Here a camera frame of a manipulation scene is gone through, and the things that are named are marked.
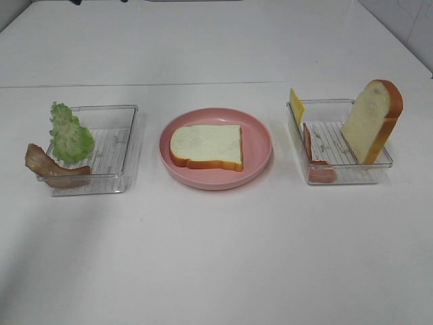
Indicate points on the bread slice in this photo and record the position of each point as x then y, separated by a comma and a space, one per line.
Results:
208, 147
372, 119

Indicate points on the yellow cheese slice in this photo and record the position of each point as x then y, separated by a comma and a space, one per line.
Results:
297, 106

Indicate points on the bacon strip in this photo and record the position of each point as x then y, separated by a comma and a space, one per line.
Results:
50, 166
319, 171

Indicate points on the green lettuce leaf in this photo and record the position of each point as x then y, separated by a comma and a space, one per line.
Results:
71, 141

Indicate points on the pink round plate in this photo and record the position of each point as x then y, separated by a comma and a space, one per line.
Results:
256, 145

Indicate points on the clear plastic tray left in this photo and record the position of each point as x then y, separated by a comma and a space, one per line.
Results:
117, 131

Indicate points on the clear plastic tray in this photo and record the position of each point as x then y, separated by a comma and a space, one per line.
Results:
117, 131
324, 119

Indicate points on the clear plastic tray right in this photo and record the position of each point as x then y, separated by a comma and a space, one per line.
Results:
324, 119

